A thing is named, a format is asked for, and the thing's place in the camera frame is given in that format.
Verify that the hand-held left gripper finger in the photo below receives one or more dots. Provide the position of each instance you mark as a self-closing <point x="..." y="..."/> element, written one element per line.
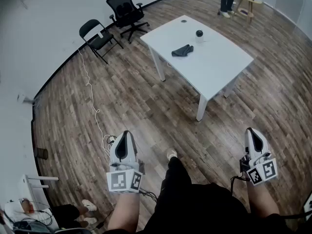
<point x="132" y="150"/>
<point x="113" y="152"/>

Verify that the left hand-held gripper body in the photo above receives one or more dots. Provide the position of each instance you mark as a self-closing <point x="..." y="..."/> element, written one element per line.
<point x="122" y="179"/>

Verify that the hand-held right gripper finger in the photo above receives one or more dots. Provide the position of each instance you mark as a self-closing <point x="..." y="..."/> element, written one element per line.
<point x="263" y="145"/>
<point x="248" y="142"/>

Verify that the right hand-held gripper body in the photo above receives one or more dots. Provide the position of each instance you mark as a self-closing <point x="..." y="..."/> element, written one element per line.
<point x="262" y="170"/>

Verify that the dark blue cloth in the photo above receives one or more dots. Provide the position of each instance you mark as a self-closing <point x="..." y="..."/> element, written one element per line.
<point x="181" y="51"/>

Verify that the black round knob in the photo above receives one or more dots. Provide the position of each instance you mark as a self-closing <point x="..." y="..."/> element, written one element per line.
<point x="200" y="38"/>

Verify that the person's right forearm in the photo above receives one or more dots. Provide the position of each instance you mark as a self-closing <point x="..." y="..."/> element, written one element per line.
<point x="262" y="199"/>

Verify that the white power strip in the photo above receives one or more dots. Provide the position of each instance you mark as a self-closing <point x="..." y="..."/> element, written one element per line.
<point x="111" y="139"/>

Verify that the person's light shoe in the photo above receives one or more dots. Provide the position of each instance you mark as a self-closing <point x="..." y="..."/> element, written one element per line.
<point x="171" y="153"/>

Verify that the white table leg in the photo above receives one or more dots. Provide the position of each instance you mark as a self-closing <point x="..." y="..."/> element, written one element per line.
<point x="201" y="108"/>
<point x="158" y="64"/>

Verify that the brown cylinder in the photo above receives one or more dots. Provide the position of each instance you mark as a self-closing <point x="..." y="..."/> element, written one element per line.
<point x="41" y="153"/>

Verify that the white metal rack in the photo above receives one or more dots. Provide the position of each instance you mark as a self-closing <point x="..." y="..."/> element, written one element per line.
<point x="44" y="178"/>

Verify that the person's black clothing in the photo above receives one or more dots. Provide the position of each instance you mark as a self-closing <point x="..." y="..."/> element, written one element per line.
<point x="195" y="208"/>

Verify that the small white bottle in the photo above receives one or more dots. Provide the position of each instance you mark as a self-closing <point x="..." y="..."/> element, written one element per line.
<point x="100" y="35"/>

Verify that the black folding chair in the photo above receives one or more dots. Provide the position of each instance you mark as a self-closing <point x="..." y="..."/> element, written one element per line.
<point x="89" y="28"/>

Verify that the purple flat item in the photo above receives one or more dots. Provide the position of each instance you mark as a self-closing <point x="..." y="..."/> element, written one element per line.
<point x="246" y="12"/>

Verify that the black office chair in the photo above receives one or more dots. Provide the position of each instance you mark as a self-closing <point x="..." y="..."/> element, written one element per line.
<point x="126" y="11"/>

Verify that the round wooden side table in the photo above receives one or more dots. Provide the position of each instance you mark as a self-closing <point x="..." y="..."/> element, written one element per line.
<point x="252" y="1"/>

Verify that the white wall box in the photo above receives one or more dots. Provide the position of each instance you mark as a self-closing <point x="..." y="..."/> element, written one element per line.
<point x="21" y="98"/>

